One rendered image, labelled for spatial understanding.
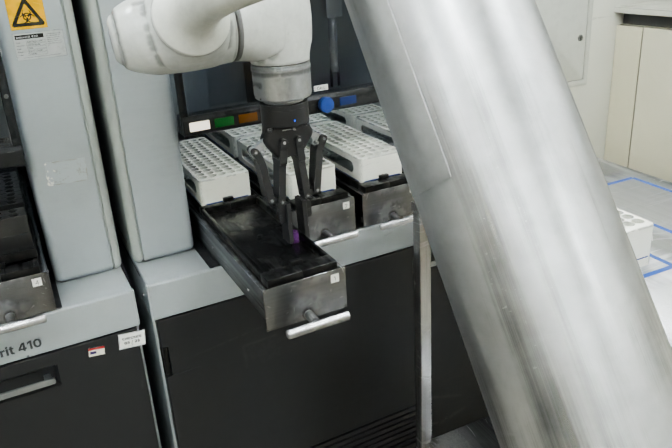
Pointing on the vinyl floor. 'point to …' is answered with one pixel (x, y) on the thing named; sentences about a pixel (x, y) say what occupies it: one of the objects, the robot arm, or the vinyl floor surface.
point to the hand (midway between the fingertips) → (294, 219)
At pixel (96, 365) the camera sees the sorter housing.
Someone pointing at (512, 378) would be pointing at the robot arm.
